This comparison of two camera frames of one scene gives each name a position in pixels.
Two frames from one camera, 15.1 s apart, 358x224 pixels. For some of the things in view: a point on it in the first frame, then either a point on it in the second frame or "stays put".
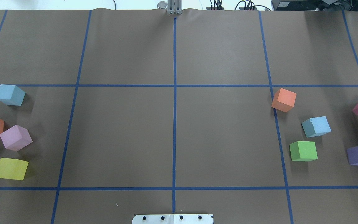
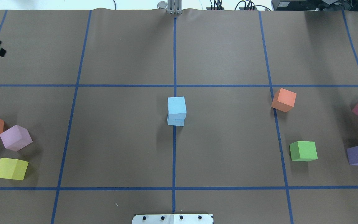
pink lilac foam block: x=16 y=138 stays put
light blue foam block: x=10 y=95 -> x=176 y=109
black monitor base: x=320 y=5 stays put
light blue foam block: x=316 y=126 -> x=180 y=122
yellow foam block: x=11 y=169 stays put
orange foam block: x=283 y=100 stays put
